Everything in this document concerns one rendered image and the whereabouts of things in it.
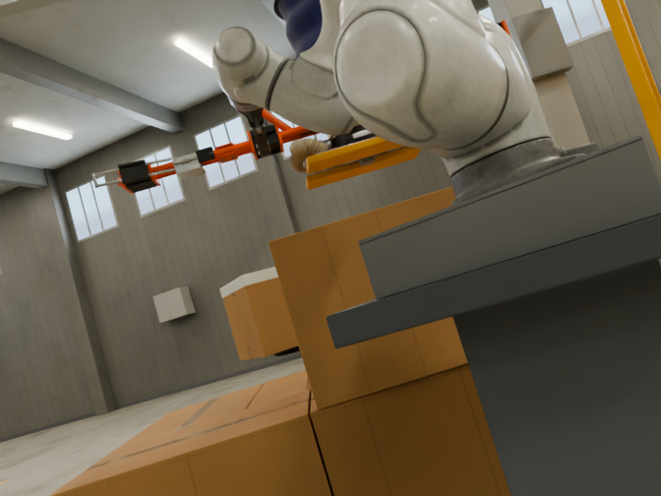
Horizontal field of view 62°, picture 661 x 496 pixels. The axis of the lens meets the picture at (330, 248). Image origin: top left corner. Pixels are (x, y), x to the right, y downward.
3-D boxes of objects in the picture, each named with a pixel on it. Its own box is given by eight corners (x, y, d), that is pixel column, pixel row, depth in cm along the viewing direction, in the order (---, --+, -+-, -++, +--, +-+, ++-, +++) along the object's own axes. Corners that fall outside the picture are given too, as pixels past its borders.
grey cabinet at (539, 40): (569, 70, 255) (547, 11, 258) (574, 65, 250) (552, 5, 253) (528, 82, 254) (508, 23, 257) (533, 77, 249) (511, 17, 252)
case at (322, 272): (511, 326, 166) (469, 200, 170) (569, 332, 126) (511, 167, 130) (320, 385, 164) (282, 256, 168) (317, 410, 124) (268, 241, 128)
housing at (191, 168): (207, 173, 152) (202, 157, 153) (202, 166, 145) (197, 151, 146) (181, 180, 152) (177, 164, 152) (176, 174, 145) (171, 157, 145)
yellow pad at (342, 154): (429, 139, 148) (423, 121, 148) (438, 126, 138) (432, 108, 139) (308, 174, 145) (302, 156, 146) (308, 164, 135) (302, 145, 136)
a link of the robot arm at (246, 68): (210, 94, 110) (270, 121, 110) (194, 58, 94) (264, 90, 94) (232, 47, 111) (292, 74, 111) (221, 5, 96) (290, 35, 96)
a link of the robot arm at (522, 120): (565, 140, 85) (513, 12, 87) (535, 130, 70) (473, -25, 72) (469, 181, 94) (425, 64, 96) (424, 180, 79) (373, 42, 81)
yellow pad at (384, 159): (415, 158, 167) (410, 143, 167) (422, 149, 157) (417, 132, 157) (307, 190, 164) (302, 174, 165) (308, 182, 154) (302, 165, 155)
